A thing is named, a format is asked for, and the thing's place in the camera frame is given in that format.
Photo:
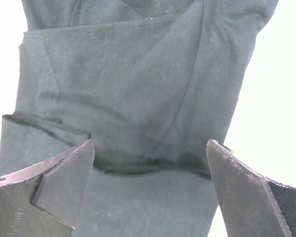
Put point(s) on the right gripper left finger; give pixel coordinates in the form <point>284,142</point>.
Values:
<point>45,199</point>

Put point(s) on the black t shirt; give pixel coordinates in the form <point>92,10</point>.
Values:
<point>150,82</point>

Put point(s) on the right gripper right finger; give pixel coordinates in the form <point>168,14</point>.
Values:
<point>251,204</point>

